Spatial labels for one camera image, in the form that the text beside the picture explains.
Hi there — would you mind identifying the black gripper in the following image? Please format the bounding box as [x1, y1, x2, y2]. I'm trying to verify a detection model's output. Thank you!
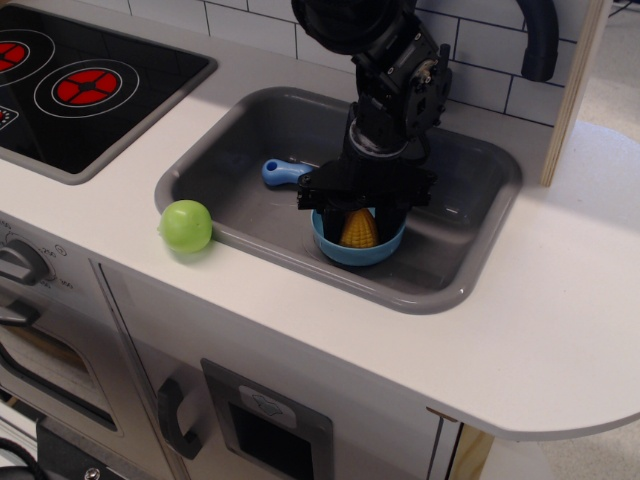
[297, 150, 437, 244]

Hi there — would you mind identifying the yellow toy corn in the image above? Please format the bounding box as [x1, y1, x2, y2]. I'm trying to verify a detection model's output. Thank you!
[339, 209, 379, 249]

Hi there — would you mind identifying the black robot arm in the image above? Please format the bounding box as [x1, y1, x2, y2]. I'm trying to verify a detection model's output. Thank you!
[292, 1, 452, 243]

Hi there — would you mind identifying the blue plastic bowl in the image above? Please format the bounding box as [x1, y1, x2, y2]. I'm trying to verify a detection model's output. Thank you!
[310, 210, 406, 267]

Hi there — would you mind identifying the grey sink basin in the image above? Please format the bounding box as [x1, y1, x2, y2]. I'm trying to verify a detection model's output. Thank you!
[155, 87, 522, 314]

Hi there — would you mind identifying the green plastic ball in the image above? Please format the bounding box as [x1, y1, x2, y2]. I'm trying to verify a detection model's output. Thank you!
[158, 200, 213, 254]

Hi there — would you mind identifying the grey dispenser panel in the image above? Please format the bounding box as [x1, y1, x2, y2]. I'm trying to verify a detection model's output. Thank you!
[201, 359, 335, 480]

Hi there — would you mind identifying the dark grey toy faucet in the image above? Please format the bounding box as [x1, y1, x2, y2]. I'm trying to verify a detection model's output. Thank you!
[434, 0, 560, 84]

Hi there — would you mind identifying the black toy stovetop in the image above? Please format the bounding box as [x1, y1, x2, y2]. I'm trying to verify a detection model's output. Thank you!
[1, 4, 217, 185]

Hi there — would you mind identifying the grey oven knob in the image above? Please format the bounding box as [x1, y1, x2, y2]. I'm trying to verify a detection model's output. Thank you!
[1, 239, 51, 286]

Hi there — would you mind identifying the blue handled toy pan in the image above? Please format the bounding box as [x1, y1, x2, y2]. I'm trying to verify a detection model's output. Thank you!
[261, 159, 314, 187]

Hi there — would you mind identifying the black cabinet door handle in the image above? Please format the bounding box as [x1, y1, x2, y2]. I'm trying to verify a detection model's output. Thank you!
[157, 378, 202, 460]

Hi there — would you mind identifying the wooden side post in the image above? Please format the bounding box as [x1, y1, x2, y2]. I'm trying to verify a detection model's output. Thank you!
[539, 0, 612, 187]

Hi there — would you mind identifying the grey oven door handle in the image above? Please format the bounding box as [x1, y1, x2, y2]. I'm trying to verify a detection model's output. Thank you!
[0, 300, 40, 327]

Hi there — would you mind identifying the black cable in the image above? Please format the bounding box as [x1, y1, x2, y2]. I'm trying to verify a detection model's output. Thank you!
[0, 437, 44, 480]

